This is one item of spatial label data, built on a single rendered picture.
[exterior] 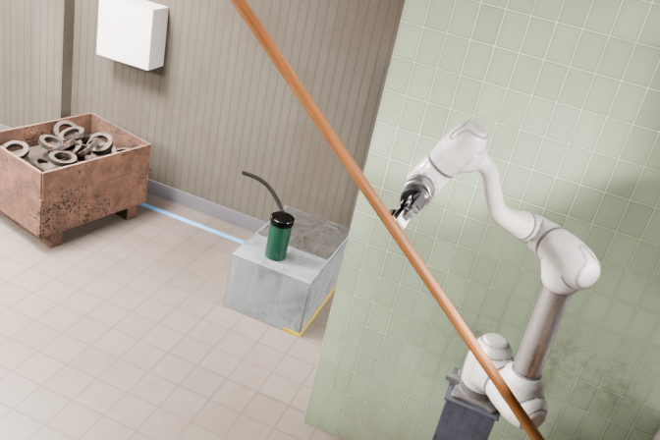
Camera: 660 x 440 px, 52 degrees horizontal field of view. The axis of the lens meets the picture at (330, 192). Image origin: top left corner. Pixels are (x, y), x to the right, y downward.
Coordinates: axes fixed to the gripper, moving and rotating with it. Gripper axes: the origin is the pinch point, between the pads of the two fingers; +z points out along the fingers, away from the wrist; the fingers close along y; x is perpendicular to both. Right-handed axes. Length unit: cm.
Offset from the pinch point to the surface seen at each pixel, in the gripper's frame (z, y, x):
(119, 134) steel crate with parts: -266, 284, 109
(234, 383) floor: -125, 205, -66
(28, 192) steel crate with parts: -169, 296, 100
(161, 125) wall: -293, 266, 97
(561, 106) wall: -121, -31, -18
